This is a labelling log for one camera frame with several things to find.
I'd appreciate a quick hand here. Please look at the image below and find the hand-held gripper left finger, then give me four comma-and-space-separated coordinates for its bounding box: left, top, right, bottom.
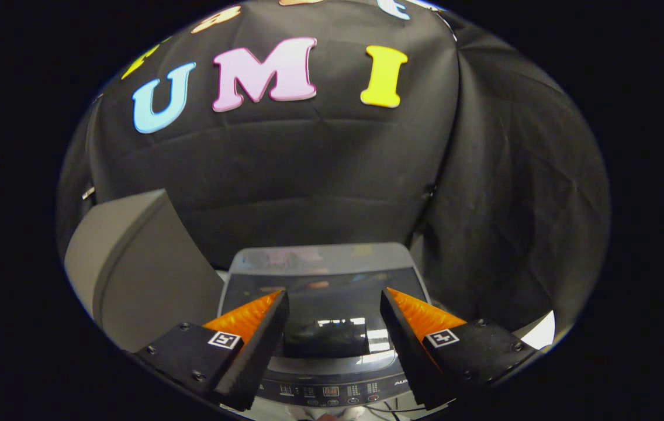
132, 290, 291, 412

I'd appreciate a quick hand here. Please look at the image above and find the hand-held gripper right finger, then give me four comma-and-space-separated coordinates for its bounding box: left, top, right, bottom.
379, 287, 540, 410

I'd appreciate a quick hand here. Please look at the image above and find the grey washing machine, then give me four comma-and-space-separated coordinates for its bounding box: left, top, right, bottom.
218, 243, 433, 413

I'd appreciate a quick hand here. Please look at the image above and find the black backdrop cloth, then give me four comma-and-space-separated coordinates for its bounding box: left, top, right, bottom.
56, 0, 611, 346

